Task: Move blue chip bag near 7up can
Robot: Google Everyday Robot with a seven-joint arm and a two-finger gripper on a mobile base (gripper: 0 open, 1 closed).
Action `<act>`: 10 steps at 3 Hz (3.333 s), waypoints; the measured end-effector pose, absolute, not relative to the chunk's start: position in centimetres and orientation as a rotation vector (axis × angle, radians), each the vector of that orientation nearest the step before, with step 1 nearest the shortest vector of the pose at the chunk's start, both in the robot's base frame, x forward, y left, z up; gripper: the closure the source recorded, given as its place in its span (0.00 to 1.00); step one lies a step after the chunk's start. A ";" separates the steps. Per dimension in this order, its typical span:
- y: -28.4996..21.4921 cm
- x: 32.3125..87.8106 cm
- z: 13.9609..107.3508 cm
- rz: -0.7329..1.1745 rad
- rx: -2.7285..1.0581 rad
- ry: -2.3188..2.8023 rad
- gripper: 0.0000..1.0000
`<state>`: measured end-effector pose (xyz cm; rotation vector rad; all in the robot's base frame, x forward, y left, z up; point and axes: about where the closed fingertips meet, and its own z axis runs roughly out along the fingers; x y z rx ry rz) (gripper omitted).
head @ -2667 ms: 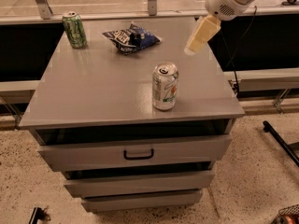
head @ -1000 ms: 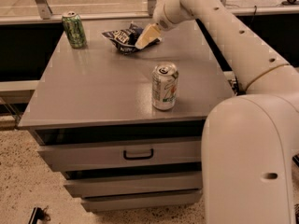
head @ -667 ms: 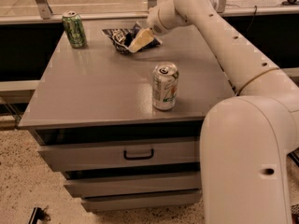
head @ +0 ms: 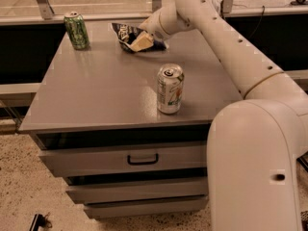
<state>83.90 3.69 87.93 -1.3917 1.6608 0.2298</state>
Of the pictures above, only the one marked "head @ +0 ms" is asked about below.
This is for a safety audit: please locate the black stand leg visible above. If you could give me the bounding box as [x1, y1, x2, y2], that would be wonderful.
[297, 155, 308, 172]

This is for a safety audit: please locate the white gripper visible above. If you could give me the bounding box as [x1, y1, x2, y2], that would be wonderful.
[130, 3, 191, 52]

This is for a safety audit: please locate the wire basket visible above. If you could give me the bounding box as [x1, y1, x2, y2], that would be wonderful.
[301, 211, 308, 231]

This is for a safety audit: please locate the grey drawer cabinet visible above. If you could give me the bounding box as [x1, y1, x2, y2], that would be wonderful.
[18, 16, 244, 220]

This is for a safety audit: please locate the grey drawer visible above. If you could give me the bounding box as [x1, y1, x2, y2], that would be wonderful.
[66, 177, 208, 204]
[84, 195, 208, 219]
[39, 141, 206, 177]

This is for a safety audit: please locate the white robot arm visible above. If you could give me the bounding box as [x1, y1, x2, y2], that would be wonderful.
[142, 0, 308, 231]

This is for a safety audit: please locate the white 7up can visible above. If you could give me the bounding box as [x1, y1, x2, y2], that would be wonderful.
[157, 64, 184, 115]

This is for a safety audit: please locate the top grey drawer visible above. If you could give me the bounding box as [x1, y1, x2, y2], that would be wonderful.
[39, 141, 206, 177]

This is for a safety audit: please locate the green soda can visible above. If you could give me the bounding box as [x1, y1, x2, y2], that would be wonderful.
[64, 12, 90, 50]

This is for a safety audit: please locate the blue chip bag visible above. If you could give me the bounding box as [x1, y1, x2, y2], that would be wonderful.
[112, 23, 167, 54]

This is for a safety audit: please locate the bottom grey drawer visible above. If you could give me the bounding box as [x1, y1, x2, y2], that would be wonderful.
[84, 195, 208, 219]

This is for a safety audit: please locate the metal window rail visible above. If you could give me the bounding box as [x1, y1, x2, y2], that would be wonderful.
[0, 0, 308, 27]

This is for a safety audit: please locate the black drawer handle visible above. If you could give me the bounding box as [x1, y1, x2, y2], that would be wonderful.
[127, 154, 159, 166]

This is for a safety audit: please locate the middle grey drawer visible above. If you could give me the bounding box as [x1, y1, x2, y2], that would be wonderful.
[66, 177, 208, 204]

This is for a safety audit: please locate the black floor object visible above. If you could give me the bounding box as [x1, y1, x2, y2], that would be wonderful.
[29, 214, 52, 231]

